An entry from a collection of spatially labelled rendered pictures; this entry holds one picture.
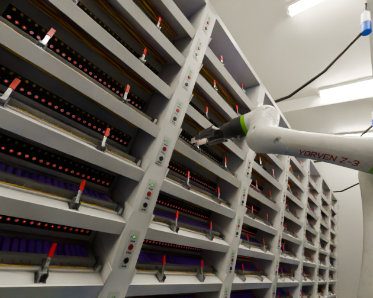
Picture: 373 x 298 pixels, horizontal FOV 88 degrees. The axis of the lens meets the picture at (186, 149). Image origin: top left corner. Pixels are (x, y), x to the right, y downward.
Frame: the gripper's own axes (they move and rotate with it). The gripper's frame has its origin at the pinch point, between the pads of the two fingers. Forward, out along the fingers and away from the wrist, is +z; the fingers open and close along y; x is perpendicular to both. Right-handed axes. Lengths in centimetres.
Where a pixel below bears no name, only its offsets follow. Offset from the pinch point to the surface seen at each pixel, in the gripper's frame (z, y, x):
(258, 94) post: -16, 45, 60
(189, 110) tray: -4.1, -13.2, 8.8
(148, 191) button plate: 3.7, -21.1, -32.9
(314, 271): 11, 255, -53
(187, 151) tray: -0.2, -7.1, -9.8
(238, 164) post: 0.8, 44.6, 4.9
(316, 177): -12, 255, 68
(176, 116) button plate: -3.4, -20.3, 0.8
